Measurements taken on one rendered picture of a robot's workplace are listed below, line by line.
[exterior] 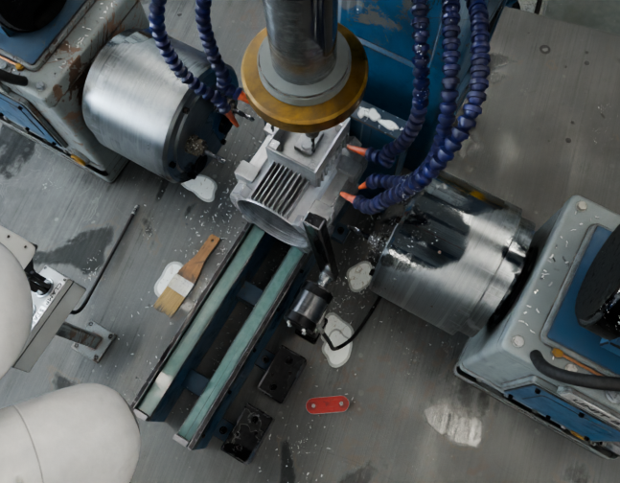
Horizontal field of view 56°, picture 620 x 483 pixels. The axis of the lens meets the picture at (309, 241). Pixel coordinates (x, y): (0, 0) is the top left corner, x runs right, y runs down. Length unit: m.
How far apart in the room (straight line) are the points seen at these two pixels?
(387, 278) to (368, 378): 0.33
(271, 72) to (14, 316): 0.46
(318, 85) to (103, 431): 0.50
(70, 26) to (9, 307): 0.73
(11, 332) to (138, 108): 0.61
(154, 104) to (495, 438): 0.91
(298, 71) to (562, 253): 0.49
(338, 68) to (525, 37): 0.87
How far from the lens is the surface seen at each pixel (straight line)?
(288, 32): 0.73
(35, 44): 1.20
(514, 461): 1.30
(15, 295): 0.58
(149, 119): 1.09
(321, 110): 0.83
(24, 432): 0.59
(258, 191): 1.05
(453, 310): 0.98
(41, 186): 1.51
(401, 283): 0.98
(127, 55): 1.14
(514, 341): 0.93
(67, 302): 1.11
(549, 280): 0.98
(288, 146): 1.05
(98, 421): 0.60
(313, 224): 0.85
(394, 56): 1.07
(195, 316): 1.18
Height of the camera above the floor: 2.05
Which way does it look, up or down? 72 degrees down
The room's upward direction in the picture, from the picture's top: 5 degrees counter-clockwise
